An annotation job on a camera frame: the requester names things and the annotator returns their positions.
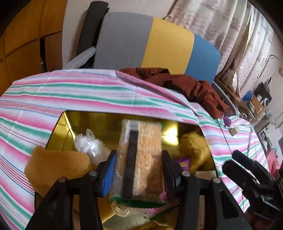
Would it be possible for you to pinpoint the dark red garment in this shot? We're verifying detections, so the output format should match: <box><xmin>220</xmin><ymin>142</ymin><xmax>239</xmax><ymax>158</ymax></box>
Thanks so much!
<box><xmin>120</xmin><ymin>68</ymin><xmax>231</xmax><ymax>119</ymax></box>

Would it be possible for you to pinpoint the tricolour chair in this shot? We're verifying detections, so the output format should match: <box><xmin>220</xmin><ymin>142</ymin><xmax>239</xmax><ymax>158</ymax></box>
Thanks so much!
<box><xmin>65</xmin><ymin>1</ymin><xmax>238</xmax><ymax>115</ymax></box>

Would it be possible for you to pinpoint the wooden desk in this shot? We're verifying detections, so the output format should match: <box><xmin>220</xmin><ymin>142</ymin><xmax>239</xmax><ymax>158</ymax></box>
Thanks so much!
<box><xmin>212</xmin><ymin>78</ymin><xmax>265</xmax><ymax>124</ymax></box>

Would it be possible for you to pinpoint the yellow sponge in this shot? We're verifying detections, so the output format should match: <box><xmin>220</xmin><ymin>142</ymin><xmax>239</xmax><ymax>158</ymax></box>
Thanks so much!
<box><xmin>24</xmin><ymin>146</ymin><xmax>93</xmax><ymax>197</ymax></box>

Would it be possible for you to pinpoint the patterned curtain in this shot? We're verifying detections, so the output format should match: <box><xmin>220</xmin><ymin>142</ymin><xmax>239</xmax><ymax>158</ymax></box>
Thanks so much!
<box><xmin>165</xmin><ymin>0</ymin><xmax>274</xmax><ymax>97</ymax></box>

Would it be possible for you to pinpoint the purple pouch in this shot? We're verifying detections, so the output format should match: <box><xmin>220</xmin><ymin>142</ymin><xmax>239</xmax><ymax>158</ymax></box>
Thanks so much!
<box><xmin>223</xmin><ymin>116</ymin><xmax>232</xmax><ymax>127</ymax></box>

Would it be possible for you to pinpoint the white bag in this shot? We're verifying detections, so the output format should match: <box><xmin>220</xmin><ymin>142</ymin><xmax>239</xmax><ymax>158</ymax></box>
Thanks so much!
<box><xmin>74</xmin><ymin>129</ymin><xmax>110</xmax><ymax>166</ymax></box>

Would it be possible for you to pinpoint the striped bed sheet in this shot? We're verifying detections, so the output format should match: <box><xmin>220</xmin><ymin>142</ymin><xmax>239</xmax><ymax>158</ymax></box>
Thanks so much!
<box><xmin>1</xmin><ymin>69</ymin><xmax>268</xmax><ymax>229</ymax></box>

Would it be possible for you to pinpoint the gold metal tin box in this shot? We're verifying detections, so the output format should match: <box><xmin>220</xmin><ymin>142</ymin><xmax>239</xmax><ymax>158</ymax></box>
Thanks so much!
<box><xmin>35</xmin><ymin>110</ymin><xmax>217</xmax><ymax>230</ymax></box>

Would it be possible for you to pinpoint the pink pill organizer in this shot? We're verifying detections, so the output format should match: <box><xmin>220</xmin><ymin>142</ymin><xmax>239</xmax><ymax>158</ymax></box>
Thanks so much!
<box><xmin>135</xmin><ymin>191</ymin><xmax>167</xmax><ymax>218</ymax></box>

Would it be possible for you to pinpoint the cracker packet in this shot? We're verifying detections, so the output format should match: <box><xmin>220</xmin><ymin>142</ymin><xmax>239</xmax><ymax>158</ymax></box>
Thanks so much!
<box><xmin>109</xmin><ymin>119</ymin><xmax>164</xmax><ymax>208</ymax></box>

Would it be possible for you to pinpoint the yellow patterned sock ball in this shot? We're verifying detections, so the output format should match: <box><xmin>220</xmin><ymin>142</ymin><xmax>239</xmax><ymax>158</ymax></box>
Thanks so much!
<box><xmin>179</xmin><ymin>132</ymin><xmax>215</xmax><ymax>173</ymax></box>

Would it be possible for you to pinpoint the blue kettle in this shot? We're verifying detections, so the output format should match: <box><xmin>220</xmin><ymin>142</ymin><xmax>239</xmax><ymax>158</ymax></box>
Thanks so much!
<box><xmin>242</xmin><ymin>89</ymin><xmax>254</xmax><ymax>102</ymax></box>

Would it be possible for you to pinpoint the wooden wardrobe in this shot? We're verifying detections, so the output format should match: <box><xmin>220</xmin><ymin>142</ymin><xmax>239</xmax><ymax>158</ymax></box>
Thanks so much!
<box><xmin>1</xmin><ymin>1</ymin><xmax>67</xmax><ymax>93</ymax></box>

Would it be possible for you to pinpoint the red quilt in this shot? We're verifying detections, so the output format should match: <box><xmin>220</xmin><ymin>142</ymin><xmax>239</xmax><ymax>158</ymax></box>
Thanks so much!
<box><xmin>266</xmin><ymin>149</ymin><xmax>281</xmax><ymax>176</ymax></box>

